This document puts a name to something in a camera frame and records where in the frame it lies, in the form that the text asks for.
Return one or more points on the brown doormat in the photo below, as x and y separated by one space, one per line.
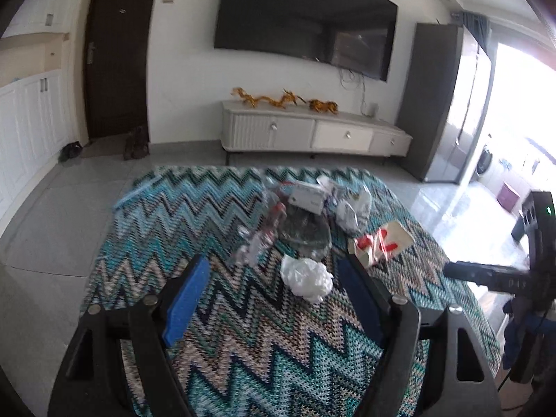
104 147

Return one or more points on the golden tiger figurine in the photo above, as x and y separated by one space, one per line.
323 106

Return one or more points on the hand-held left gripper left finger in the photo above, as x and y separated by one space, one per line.
191 299

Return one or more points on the white built-in cabinet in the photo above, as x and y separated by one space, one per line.
26 126

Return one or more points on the grey steel refrigerator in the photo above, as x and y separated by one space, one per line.
434 104

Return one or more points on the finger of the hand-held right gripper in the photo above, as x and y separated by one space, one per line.
478 273

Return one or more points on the pair of brown boots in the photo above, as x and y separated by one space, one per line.
136 143

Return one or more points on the washing machine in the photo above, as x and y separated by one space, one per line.
486 163

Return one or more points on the clear wrapper white print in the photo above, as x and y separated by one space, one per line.
352 208

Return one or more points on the black wall television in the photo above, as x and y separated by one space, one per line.
282 13

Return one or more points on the red and white packet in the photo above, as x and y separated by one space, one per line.
382 243

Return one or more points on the dark brown door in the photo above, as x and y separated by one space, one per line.
117 52

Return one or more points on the pink bin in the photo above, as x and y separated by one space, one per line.
508 196

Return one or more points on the zigzag patterned rug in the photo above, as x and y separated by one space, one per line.
260 347

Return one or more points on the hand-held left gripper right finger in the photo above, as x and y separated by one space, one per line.
365 299

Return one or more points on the white plastic bag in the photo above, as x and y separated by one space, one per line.
306 278

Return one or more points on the blue grey curtain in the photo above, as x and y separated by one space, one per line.
475 28

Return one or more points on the golden dragon figurine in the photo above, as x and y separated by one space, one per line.
265 100

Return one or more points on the pair of dark shoes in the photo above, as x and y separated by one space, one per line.
70 151

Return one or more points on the small white box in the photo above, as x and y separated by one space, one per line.
306 199

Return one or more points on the white television cabinet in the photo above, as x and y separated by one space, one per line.
295 132

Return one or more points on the clear wrapper red print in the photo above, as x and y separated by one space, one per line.
260 234

